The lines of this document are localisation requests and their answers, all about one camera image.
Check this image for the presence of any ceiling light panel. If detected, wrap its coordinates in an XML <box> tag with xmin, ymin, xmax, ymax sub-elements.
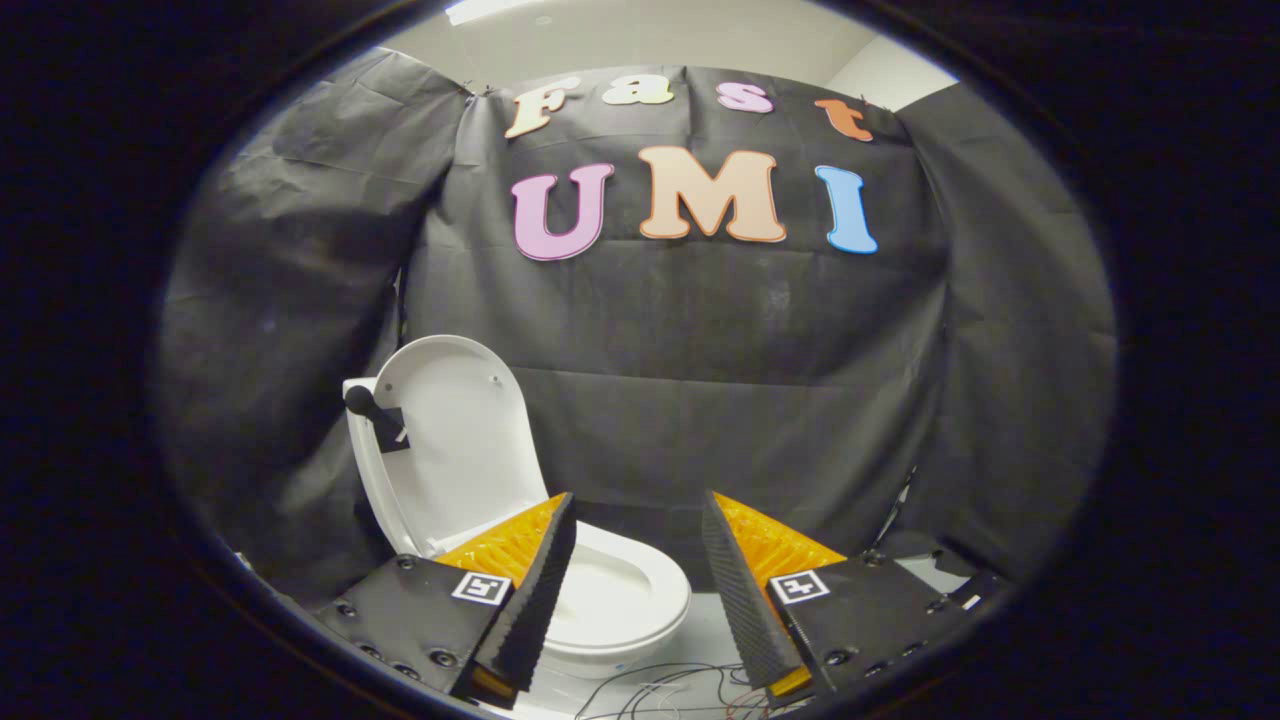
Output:
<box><xmin>445</xmin><ymin>0</ymin><xmax>546</xmax><ymax>26</ymax></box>

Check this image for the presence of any black backdrop cloth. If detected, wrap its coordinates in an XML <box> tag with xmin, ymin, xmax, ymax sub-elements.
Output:
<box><xmin>155</xmin><ymin>45</ymin><xmax>1118</xmax><ymax>601</ymax></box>

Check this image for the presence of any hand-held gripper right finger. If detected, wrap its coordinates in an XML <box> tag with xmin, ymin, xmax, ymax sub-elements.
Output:
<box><xmin>700</xmin><ymin>488</ymin><xmax>986</xmax><ymax>711</ymax></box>

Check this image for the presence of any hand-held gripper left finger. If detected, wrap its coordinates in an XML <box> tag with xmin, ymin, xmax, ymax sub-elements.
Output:
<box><xmin>315</xmin><ymin>490</ymin><xmax>578</xmax><ymax>711</ymax></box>

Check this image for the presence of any white toilet seat ring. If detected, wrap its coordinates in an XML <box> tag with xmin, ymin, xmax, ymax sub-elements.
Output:
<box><xmin>548</xmin><ymin>520</ymin><xmax>693</xmax><ymax>651</ymax></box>

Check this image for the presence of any tangle of thin floor cables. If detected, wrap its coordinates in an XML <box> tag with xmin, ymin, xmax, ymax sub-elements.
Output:
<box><xmin>575</xmin><ymin>660</ymin><xmax>791</xmax><ymax>720</ymax></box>

